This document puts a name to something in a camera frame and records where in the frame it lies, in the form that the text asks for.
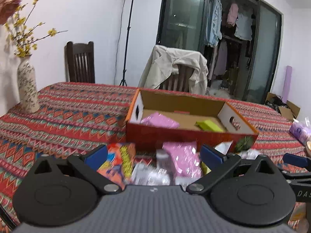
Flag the silver white snack packet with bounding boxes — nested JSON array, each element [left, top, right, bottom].
[[131, 149, 176, 186]]

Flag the small pink snack packet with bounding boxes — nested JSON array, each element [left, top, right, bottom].
[[140, 112, 180, 129]]

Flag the black lamp cable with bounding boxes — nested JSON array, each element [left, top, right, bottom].
[[114, 0, 127, 85]]

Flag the brown slatted wooden chair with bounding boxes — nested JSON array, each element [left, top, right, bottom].
[[158, 64, 195, 93]]

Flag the beige jacket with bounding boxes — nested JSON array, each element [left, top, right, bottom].
[[138, 45, 209, 95]]

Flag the white floral ceramic vase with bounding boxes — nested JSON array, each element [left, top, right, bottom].
[[17, 58, 40, 113]]

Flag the orange cardboard box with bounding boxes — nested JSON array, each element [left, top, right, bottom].
[[126, 89, 259, 152]]

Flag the pink hanging garment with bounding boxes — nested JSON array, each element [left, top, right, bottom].
[[227, 3, 240, 28]]

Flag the orange snack packet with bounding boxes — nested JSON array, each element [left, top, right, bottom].
[[97, 142, 136, 188]]

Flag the white hanging garment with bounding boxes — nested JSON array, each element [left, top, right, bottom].
[[234, 12, 253, 41]]

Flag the large pink snack packet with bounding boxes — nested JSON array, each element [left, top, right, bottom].
[[162, 141, 204, 178]]

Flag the black light stand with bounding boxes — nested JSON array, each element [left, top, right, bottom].
[[119, 0, 139, 87]]

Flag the purple rolled yoga mat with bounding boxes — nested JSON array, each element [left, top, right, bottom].
[[282, 65, 292, 104]]

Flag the black-framed sliding glass door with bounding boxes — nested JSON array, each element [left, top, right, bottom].
[[157, 0, 284, 105]]

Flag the open brown cardboard carton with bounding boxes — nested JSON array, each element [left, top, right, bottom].
[[265, 92, 301, 122]]

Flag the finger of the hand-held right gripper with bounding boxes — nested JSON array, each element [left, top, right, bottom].
[[279, 153, 311, 184]]

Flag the yellow flower branches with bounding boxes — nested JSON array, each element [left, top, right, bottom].
[[3, 0, 69, 59]]

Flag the dark wooden chair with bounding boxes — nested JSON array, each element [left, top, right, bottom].
[[64, 41, 96, 83]]

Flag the lilac hanging garment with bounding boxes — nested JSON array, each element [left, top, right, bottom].
[[209, 40, 228, 79]]

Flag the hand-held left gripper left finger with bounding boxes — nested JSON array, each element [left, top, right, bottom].
[[31, 144, 122, 195]]

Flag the flat green snack packet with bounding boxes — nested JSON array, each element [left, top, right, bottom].
[[194, 120, 225, 133]]

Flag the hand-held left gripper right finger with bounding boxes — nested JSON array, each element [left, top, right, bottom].
[[186, 144, 276, 195]]

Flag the purple tissue pack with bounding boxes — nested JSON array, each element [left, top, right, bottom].
[[289, 118, 311, 145]]

